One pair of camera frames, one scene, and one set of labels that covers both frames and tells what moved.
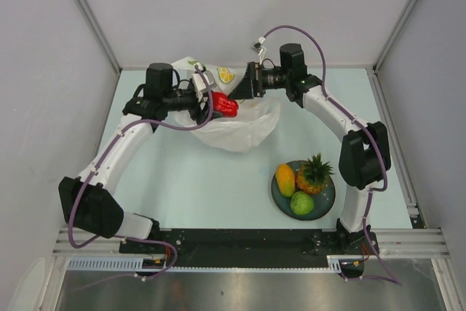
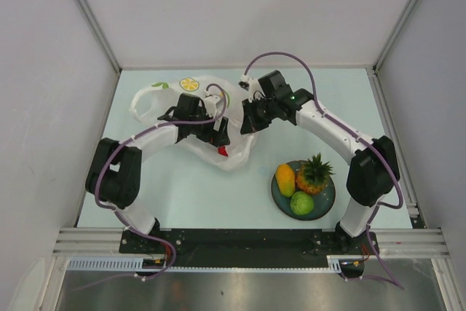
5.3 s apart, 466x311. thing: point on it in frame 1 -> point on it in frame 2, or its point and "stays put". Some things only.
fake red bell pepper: x=220 y=104 -> x=222 y=151
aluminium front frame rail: x=411 y=242 stays put
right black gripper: x=252 y=85 -> x=250 y=123
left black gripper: x=203 y=114 -> x=216 y=138
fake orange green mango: x=285 y=178 stays put
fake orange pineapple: x=312 y=177 stays put
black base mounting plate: x=236 y=247 stays put
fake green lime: x=301 y=203 stays put
